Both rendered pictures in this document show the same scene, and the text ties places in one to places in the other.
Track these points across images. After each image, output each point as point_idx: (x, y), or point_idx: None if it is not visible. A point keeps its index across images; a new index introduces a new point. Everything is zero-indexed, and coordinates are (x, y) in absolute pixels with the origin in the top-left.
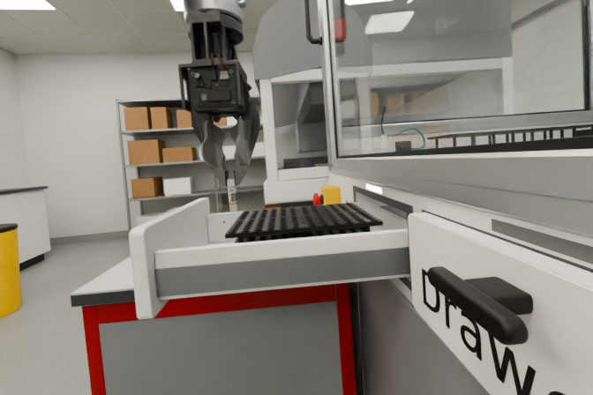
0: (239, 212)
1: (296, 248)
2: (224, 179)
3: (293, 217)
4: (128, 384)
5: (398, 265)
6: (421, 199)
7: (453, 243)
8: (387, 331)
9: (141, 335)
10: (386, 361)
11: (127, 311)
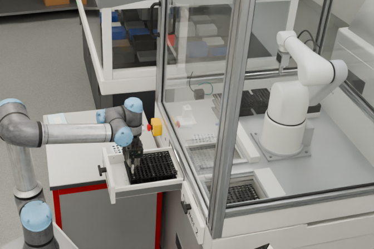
0: (120, 153)
1: (152, 185)
2: (131, 165)
3: (147, 165)
4: (70, 213)
5: (179, 187)
6: (186, 177)
7: (187, 194)
8: (175, 195)
9: (76, 197)
10: (174, 203)
11: (71, 190)
